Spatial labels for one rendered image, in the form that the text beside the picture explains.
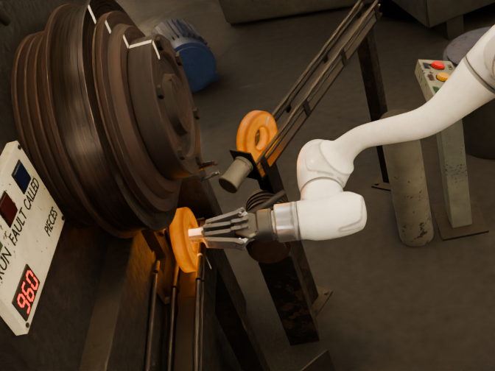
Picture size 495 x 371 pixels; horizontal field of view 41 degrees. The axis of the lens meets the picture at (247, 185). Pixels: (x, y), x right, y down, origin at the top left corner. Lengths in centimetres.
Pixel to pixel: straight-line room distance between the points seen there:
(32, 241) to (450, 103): 80
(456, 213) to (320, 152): 94
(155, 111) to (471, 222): 154
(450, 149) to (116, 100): 133
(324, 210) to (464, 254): 98
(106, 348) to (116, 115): 42
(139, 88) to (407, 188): 125
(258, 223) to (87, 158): 51
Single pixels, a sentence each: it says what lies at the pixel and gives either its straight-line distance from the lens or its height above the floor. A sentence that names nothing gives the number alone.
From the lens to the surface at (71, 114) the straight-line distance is 112.
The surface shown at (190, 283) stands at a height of 66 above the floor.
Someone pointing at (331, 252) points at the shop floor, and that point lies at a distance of 246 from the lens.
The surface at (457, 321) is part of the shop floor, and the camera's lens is 219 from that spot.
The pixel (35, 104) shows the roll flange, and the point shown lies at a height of 126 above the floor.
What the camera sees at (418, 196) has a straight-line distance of 225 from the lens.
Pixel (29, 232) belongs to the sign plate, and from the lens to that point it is 111.
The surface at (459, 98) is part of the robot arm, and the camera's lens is 132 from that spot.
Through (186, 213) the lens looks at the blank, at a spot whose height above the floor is 79.
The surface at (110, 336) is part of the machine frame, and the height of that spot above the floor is 87.
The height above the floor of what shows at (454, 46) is 43.
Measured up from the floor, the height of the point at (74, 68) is 130.
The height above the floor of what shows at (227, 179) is 69.
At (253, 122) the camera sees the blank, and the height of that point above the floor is 77.
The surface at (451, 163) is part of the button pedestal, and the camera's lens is 226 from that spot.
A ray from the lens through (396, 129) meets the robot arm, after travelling 141.
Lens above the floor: 173
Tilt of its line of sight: 37 degrees down
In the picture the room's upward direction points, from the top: 20 degrees counter-clockwise
